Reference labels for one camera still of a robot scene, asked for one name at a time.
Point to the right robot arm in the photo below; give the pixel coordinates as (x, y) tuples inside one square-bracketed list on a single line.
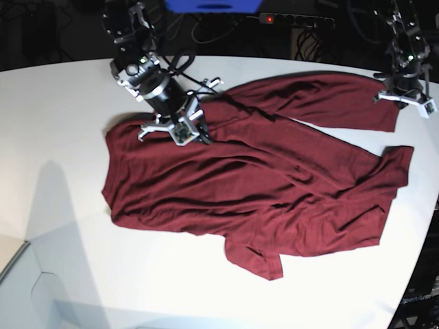
[(140, 69)]

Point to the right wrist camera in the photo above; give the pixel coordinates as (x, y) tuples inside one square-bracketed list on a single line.
[(182, 134)]

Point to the blue box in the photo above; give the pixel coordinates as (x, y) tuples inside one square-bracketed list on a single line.
[(213, 6)]

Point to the dark red t-shirt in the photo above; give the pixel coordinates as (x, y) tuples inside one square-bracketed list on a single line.
[(271, 182)]

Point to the black power strip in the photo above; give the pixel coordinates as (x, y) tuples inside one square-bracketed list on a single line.
[(296, 20)]

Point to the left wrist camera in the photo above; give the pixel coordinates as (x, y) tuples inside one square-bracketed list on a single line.
[(427, 108)]

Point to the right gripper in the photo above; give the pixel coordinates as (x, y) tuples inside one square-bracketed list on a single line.
[(172, 105)]

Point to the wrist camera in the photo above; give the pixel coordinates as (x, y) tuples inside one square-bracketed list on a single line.
[(182, 134), (427, 108)]

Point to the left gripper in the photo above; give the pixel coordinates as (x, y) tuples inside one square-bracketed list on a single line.
[(407, 86)]

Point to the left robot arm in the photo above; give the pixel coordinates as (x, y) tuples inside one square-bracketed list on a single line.
[(401, 33)]

